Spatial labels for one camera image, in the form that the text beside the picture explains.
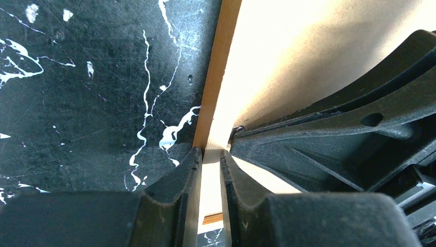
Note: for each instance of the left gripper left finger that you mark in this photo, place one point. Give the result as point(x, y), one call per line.
point(166, 213)

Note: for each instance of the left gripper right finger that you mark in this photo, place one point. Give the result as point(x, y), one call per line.
point(255, 216)

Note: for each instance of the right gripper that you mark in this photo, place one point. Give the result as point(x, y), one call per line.
point(368, 136)

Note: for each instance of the brown backing board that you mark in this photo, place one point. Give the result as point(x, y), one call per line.
point(286, 55)

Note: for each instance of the wooden picture frame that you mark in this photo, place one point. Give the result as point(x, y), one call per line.
point(212, 132)

